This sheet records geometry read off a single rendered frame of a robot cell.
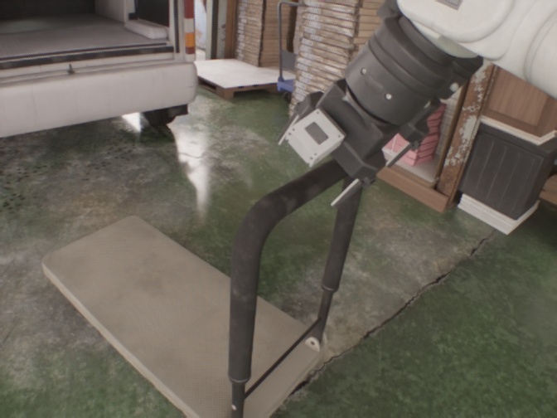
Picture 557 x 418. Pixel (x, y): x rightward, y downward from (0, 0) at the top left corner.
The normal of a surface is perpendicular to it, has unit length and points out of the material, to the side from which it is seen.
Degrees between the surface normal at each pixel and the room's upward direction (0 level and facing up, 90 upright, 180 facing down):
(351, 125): 90
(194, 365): 0
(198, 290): 0
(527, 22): 86
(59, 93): 85
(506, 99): 90
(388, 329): 0
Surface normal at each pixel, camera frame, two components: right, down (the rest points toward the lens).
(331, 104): -0.60, 0.37
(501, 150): -0.78, 0.27
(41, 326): 0.10, -0.84
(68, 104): 0.61, 0.46
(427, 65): 0.26, 0.15
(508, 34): -0.29, 0.60
